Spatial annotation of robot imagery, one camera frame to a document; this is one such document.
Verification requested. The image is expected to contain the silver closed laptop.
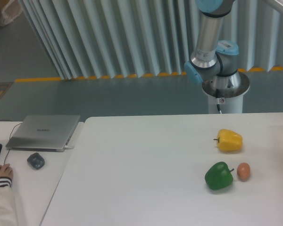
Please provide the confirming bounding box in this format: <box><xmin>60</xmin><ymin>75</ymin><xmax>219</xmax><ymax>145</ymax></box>
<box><xmin>6</xmin><ymin>115</ymin><xmax>80</xmax><ymax>152</ymax></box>

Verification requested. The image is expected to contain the white corrugated partition screen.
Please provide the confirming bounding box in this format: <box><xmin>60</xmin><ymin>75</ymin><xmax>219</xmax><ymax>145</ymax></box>
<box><xmin>20</xmin><ymin>0</ymin><xmax>283</xmax><ymax>79</ymax></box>

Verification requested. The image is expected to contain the white striped sleeve forearm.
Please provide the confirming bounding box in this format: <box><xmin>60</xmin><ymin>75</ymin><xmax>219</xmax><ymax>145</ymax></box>
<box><xmin>0</xmin><ymin>177</ymin><xmax>18</xmax><ymax>226</ymax></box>

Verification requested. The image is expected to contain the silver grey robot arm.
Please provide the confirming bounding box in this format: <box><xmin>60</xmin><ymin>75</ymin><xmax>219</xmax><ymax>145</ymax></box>
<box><xmin>184</xmin><ymin>0</ymin><xmax>283</xmax><ymax>84</ymax></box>

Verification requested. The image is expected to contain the cardboard box in plastic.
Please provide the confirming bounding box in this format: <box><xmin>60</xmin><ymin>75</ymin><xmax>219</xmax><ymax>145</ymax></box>
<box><xmin>0</xmin><ymin>0</ymin><xmax>23</xmax><ymax>27</ymax></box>

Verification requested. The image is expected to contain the black mouse cable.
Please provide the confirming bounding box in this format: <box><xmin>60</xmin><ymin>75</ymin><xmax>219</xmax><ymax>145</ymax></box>
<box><xmin>2</xmin><ymin>122</ymin><xmax>24</xmax><ymax>165</ymax></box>

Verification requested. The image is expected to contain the dark grey computer mouse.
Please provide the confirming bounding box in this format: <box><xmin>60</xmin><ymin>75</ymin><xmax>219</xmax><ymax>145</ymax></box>
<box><xmin>27</xmin><ymin>153</ymin><xmax>45</xmax><ymax>170</ymax></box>

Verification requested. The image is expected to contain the person's hand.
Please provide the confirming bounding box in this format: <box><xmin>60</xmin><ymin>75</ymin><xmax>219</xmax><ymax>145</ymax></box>
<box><xmin>0</xmin><ymin>163</ymin><xmax>13</xmax><ymax>187</ymax></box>

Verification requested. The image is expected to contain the yellow bell pepper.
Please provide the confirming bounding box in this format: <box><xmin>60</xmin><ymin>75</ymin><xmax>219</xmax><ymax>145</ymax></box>
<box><xmin>214</xmin><ymin>129</ymin><xmax>243</xmax><ymax>152</ymax></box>

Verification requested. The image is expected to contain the green bell pepper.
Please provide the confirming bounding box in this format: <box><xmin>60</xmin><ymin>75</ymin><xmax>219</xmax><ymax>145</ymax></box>
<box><xmin>205</xmin><ymin>161</ymin><xmax>234</xmax><ymax>190</ymax></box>

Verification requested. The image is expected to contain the brown egg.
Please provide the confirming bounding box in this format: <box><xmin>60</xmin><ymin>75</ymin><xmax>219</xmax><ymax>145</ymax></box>
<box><xmin>236</xmin><ymin>162</ymin><xmax>250</xmax><ymax>181</ymax></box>

